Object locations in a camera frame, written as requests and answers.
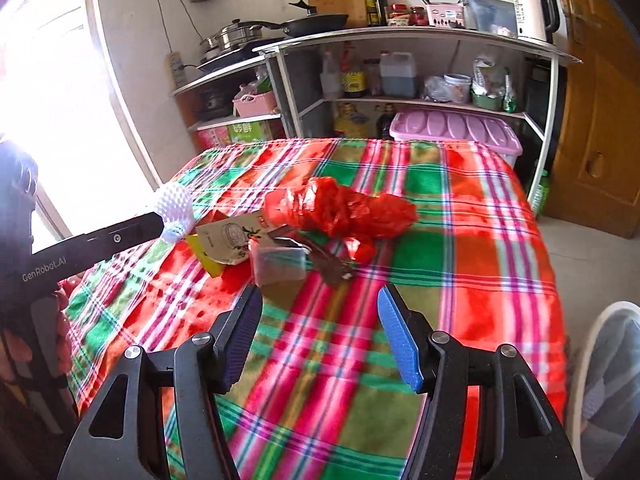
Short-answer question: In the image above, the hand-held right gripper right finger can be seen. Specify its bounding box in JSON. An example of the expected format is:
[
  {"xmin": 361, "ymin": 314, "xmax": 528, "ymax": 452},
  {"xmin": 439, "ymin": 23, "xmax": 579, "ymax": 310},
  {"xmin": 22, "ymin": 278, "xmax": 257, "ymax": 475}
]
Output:
[{"xmin": 376, "ymin": 283, "xmax": 583, "ymax": 480}]

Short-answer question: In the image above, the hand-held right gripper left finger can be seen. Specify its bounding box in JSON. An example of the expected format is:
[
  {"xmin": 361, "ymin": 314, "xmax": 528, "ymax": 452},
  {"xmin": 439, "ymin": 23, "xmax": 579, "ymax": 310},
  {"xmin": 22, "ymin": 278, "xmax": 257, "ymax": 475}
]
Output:
[{"xmin": 57, "ymin": 284, "xmax": 264, "ymax": 480}]

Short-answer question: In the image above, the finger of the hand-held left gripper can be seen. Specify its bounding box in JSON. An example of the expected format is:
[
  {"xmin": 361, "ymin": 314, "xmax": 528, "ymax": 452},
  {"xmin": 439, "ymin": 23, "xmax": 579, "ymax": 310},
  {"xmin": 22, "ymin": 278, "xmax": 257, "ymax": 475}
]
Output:
[{"xmin": 74, "ymin": 211, "xmax": 166, "ymax": 267}]

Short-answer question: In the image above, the white foam fruit net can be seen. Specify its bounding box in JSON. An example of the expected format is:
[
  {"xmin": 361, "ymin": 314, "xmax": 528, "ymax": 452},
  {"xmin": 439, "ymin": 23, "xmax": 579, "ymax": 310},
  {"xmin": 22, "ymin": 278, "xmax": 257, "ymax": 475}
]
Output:
[{"xmin": 154, "ymin": 183, "xmax": 196, "ymax": 241}]

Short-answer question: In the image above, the clear plastic packet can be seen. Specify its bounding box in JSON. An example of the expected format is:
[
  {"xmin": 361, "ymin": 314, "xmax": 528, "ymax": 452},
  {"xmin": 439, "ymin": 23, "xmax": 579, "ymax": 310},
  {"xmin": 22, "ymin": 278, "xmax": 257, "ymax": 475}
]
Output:
[{"xmin": 248, "ymin": 237, "xmax": 307, "ymax": 287}]

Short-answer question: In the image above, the yellow packet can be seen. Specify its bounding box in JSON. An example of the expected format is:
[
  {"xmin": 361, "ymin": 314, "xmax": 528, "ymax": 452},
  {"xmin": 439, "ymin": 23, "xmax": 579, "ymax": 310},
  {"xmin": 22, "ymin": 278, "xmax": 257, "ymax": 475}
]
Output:
[{"xmin": 186, "ymin": 234, "xmax": 226, "ymax": 278}]

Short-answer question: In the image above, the beige paper bag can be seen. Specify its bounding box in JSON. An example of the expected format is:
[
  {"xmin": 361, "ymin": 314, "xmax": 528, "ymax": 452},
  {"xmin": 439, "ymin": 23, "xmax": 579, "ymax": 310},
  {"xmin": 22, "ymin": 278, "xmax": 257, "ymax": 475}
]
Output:
[{"xmin": 195, "ymin": 210, "xmax": 271, "ymax": 266}]

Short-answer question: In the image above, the foil snack wrapper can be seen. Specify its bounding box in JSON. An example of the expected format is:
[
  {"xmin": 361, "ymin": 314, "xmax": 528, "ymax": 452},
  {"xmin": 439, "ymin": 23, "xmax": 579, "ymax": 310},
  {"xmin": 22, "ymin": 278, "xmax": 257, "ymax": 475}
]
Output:
[{"xmin": 270, "ymin": 225, "xmax": 356, "ymax": 288}]

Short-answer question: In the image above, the red plastic bag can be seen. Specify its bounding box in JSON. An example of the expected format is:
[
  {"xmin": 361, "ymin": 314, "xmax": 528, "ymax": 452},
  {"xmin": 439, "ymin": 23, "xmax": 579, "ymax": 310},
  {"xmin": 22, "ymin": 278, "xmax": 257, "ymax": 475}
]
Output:
[{"xmin": 263, "ymin": 176, "xmax": 418, "ymax": 263}]

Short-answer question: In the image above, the white trash bin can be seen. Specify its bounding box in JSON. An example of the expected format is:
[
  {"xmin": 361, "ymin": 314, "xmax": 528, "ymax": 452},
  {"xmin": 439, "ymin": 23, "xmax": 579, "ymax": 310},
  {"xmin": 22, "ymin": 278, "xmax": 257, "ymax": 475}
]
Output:
[{"xmin": 565, "ymin": 301, "xmax": 640, "ymax": 480}]

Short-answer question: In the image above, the grey bin liner bag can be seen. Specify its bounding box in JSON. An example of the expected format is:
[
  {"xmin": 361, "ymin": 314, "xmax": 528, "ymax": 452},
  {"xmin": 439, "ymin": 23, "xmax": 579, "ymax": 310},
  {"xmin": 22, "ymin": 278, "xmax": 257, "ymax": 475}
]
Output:
[{"xmin": 582, "ymin": 317, "xmax": 640, "ymax": 478}]

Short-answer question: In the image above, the person's left hand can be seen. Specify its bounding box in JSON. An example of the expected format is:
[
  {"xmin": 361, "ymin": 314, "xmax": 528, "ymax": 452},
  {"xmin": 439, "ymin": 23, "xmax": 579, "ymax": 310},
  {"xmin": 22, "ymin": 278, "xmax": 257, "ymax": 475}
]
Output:
[{"xmin": 52, "ymin": 290, "xmax": 75, "ymax": 378}]

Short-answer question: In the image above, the plaid tablecloth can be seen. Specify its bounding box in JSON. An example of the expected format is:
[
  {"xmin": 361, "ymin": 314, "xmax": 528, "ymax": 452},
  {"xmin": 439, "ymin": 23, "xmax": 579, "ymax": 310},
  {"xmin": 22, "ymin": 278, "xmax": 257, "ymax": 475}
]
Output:
[{"xmin": 62, "ymin": 137, "xmax": 568, "ymax": 480}]

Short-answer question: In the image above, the window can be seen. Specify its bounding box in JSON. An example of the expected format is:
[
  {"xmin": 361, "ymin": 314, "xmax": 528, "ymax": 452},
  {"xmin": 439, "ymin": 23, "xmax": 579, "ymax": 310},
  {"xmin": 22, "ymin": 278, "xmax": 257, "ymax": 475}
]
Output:
[{"xmin": 0, "ymin": 0, "xmax": 166, "ymax": 241}]

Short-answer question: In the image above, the colourful cardboard box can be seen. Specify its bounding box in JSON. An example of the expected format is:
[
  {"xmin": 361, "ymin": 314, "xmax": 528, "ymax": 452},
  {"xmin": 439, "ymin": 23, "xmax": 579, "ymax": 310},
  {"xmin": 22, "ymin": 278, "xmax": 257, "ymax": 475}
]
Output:
[{"xmin": 196, "ymin": 119, "xmax": 286, "ymax": 150}]

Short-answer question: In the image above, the small white kitchen shelf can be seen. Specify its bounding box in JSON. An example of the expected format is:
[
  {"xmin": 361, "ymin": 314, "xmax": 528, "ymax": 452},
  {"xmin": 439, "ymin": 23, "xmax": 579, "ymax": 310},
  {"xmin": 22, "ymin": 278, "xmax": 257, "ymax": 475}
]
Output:
[{"xmin": 170, "ymin": 55, "xmax": 288, "ymax": 146}]

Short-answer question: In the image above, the pink plastic basket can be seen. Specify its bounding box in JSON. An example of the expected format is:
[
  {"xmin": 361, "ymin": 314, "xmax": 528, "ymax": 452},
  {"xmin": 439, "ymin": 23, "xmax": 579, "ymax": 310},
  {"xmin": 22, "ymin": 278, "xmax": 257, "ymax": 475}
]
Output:
[{"xmin": 232, "ymin": 91, "xmax": 277, "ymax": 118}]

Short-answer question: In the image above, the green plastic bottle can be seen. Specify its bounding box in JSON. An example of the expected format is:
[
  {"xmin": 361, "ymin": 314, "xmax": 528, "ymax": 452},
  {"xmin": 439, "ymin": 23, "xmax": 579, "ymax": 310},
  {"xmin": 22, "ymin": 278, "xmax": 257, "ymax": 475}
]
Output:
[{"xmin": 527, "ymin": 170, "xmax": 551, "ymax": 218}]

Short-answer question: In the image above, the black induction cooker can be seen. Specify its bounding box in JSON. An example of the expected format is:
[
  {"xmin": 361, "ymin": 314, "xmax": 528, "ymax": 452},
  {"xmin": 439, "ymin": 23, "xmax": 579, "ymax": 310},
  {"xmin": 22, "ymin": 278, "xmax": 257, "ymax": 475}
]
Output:
[{"xmin": 196, "ymin": 37, "xmax": 286, "ymax": 72}]

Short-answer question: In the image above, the pink lid storage box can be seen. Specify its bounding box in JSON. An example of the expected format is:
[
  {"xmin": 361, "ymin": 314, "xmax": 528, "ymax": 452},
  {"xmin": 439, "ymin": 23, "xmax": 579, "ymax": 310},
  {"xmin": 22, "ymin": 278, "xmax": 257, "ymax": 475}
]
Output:
[{"xmin": 389, "ymin": 108, "xmax": 523, "ymax": 168}]

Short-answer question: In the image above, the dark vinegar bottle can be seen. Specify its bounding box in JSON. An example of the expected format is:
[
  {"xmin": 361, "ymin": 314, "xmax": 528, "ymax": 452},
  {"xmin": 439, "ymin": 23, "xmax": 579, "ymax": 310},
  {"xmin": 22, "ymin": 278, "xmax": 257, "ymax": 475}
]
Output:
[{"xmin": 376, "ymin": 103, "xmax": 396, "ymax": 141}]

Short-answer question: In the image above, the large yellow oil bottle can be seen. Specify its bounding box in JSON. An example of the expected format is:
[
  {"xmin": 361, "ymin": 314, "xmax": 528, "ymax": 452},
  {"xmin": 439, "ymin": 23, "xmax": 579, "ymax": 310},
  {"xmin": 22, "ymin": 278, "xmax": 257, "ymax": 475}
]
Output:
[{"xmin": 332, "ymin": 102, "xmax": 373, "ymax": 139}]

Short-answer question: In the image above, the steel steamer pot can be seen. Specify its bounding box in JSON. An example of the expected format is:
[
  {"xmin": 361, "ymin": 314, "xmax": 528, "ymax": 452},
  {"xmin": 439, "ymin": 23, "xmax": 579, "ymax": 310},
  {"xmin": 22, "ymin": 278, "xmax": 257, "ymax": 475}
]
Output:
[{"xmin": 200, "ymin": 19, "xmax": 263, "ymax": 56}]

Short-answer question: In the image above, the clear plastic bag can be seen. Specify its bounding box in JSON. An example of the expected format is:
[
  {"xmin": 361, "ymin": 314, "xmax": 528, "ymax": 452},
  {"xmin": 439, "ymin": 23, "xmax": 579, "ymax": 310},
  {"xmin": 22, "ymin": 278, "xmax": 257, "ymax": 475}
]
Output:
[{"xmin": 422, "ymin": 76, "xmax": 451, "ymax": 103}]

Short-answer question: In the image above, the green bowl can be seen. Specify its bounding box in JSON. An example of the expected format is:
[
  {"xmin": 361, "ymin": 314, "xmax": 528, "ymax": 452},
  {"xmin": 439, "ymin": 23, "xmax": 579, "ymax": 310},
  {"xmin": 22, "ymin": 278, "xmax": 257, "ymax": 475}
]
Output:
[{"xmin": 472, "ymin": 91, "xmax": 503, "ymax": 111}]

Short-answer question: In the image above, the white plastic tub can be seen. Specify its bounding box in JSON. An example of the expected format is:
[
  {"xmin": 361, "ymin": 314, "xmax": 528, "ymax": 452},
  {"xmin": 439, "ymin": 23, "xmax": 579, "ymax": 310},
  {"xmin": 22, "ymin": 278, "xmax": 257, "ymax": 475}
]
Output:
[{"xmin": 443, "ymin": 73, "xmax": 472, "ymax": 104}]

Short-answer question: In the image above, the white plastic bottle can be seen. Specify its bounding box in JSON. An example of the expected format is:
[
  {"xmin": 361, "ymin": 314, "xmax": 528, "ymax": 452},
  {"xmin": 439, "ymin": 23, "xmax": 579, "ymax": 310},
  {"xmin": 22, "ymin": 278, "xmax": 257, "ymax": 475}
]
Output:
[{"xmin": 320, "ymin": 50, "xmax": 342, "ymax": 101}]

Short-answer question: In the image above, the translucent plastic jug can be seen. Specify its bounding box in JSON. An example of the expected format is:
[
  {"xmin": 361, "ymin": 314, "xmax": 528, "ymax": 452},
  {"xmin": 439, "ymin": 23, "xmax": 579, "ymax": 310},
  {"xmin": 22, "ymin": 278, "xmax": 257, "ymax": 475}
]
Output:
[{"xmin": 379, "ymin": 51, "xmax": 418, "ymax": 99}]

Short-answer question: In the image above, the yellow label bottle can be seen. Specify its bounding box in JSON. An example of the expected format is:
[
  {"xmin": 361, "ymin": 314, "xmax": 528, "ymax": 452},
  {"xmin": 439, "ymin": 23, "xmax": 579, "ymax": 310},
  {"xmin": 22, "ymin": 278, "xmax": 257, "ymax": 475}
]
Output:
[{"xmin": 341, "ymin": 42, "xmax": 367, "ymax": 99}]

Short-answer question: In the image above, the green white packet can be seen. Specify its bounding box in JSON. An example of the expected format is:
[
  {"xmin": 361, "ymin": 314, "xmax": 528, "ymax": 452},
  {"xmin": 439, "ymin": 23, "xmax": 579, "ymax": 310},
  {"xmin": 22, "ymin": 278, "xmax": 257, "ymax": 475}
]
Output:
[{"xmin": 502, "ymin": 72, "xmax": 518, "ymax": 113}]

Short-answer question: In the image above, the printed snack bag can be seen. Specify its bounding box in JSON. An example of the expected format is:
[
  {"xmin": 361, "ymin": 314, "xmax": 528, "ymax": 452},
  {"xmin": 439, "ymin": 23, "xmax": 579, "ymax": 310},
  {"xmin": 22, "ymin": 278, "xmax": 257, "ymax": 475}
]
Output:
[{"xmin": 472, "ymin": 55, "xmax": 508, "ymax": 96}]

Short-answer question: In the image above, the black frying pan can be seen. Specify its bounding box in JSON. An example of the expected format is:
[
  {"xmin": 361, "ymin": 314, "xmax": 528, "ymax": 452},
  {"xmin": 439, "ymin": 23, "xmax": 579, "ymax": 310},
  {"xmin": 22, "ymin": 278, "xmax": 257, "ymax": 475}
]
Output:
[{"xmin": 235, "ymin": 1, "xmax": 349, "ymax": 38}]

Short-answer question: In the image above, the wooden door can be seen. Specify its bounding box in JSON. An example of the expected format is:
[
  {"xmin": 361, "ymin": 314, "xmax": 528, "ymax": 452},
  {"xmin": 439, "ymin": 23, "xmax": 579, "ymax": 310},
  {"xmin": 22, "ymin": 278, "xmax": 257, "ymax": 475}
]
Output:
[{"xmin": 542, "ymin": 0, "xmax": 640, "ymax": 240}]

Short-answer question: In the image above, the large white kitchen shelf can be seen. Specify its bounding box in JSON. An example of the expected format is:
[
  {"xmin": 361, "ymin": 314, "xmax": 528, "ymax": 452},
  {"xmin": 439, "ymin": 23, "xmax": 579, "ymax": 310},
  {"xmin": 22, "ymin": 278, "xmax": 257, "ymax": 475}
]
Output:
[{"xmin": 252, "ymin": 26, "xmax": 583, "ymax": 206}]

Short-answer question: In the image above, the pink chopstick holder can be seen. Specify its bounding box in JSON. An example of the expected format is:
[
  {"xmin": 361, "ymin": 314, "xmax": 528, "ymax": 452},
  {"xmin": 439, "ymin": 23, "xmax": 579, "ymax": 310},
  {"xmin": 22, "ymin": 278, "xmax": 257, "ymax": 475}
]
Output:
[{"xmin": 426, "ymin": 2, "xmax": 466, "ymax": 29}]

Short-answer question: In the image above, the clear storage box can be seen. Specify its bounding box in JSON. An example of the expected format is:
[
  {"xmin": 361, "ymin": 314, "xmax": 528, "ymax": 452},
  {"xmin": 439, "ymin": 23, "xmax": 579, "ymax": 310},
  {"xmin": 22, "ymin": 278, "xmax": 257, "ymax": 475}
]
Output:
[{"xmin": 461, "ymin": 0, "xmax": 518, "ymax": 38}]

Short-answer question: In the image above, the white electric kettle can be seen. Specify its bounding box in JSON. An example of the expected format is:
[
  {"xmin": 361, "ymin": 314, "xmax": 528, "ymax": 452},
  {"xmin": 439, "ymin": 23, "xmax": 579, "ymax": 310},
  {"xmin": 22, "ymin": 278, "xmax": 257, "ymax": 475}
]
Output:
[{"xmin": 511, "ymin": 0, "xmax": 558, "ymax": 45}]

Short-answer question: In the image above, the wall power strip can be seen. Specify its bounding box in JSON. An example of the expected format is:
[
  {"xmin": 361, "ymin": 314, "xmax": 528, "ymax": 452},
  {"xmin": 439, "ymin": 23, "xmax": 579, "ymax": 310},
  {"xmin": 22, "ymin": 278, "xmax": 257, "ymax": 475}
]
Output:
[{"xmin": 166, "ymin": 51, "xmax": 187, "ymax": 90}]

